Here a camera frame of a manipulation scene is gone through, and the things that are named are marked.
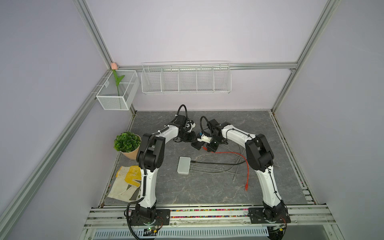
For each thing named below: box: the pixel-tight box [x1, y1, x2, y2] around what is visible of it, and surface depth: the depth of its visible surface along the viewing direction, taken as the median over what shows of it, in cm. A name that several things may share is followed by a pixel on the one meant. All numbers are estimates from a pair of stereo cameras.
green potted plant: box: [114, 131, 142, 160], surface depth 86 cm
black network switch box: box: [191, 141, 205, 151], surface depth 101 cm
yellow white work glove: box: [107, 165, 142, 202], surface depth 86 cm
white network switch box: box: [177, 156, 191, 175], surface depth 91 cm
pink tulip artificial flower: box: [111, 62, 125, 96], surface depth 92 cm
